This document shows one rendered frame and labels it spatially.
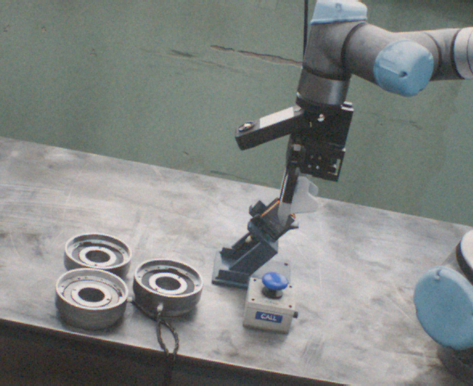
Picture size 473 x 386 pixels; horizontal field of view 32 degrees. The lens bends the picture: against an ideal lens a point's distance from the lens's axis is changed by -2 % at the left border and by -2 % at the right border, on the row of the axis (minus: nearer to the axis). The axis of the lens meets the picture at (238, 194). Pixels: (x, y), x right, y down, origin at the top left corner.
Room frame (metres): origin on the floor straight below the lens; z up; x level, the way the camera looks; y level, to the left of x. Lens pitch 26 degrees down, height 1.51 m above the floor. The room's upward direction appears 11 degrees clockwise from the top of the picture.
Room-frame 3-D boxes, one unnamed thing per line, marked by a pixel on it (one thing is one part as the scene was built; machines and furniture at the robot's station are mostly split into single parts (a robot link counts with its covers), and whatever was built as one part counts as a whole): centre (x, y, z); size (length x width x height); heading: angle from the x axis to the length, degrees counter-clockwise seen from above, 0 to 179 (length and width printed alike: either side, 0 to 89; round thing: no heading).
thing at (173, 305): (1.07, 0.08, 0.82); 0.10 x 0.10 x 0.04
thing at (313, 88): (1.20, -0.09, 1.14); 0.08 x 0.08 x 0.05
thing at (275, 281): (1.08, -0.08, 0.85); 0.04 x 0.04 x 0.05
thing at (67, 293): (1.00, 0.18, 0.82); 0.08 x 0.08 x 0.02
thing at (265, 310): (1.08, -0.09, 0.82); 0.08 x 0.07 x 0.05; 91
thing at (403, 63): (1.14, -0.18, 1.22); 0.11 x 0.11 x 0.08; 48
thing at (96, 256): (1.11, 0.19, 0.82); 0.10 x 0.10 x 0.04
